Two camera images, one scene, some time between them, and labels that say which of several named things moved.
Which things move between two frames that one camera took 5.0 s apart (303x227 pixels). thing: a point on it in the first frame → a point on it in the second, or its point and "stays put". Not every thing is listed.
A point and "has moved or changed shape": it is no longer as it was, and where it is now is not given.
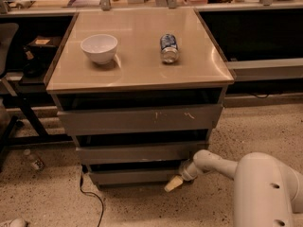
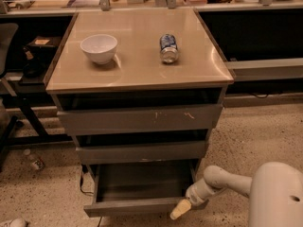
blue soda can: [169, 49] stays put
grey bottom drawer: [133, 177] has moved or changed shape
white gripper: [186, 172] → [195, 195]
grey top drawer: [143, 119] stays put
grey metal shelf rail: [266, 69] stays put
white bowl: [100, 47] stays put
